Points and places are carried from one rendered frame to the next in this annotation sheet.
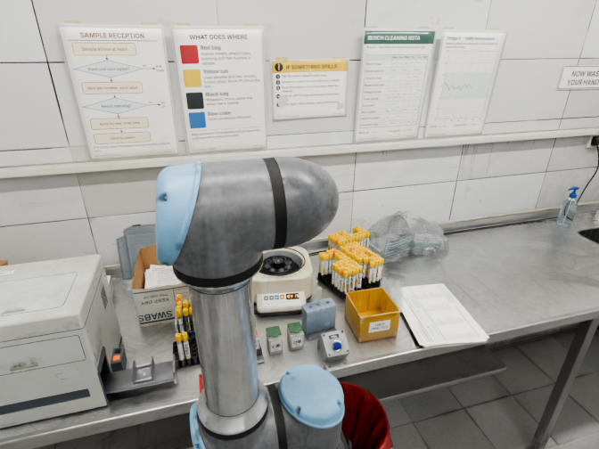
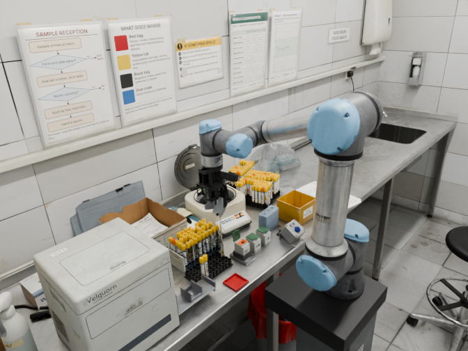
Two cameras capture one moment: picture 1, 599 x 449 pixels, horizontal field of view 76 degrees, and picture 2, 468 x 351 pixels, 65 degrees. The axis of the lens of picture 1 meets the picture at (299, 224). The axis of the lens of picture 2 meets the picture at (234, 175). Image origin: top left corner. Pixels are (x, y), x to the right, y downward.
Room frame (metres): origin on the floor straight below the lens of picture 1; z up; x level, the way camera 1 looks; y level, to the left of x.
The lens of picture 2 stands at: (-0.18, 0.74, 1.79)
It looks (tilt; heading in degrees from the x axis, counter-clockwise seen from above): 25 degrees down; 331
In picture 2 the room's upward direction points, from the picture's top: 3 degrees counter-clockwise
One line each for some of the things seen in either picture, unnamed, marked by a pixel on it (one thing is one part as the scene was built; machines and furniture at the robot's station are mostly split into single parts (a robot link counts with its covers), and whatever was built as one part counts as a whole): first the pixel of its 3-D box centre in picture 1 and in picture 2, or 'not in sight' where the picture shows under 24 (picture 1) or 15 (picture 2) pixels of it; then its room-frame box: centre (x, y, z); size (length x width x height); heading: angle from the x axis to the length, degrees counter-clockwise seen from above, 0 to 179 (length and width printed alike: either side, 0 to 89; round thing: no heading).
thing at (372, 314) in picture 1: (371, 314); (296, 207); (0.98, -0.23, 0.93); 0.13 x 0.13 x 0.10; 14
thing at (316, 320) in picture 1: (318, 317); (268, 221); (0.96, -0.06, 0.92); 0.10 x 0.07 x 0.10; 113
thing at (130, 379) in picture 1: (135, 374); (186, 296); (0.73, 0.43, 0.92); 0.21 x 0.07 x 0.05; 106
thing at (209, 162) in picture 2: not in sight; (212, 159); (0.87, 0.23, 1.32); 0.08 x 0.08 x 0.05
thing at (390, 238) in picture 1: (388, 232); (262, 159); (1.48, -0.39, 0.97); 0.26 x 0.17 x 0.19; 122
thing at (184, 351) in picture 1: (201, 338); (207, 258); (0.86, 0.29, 0.93); 0.17 x 0.09 x 0.11; 107
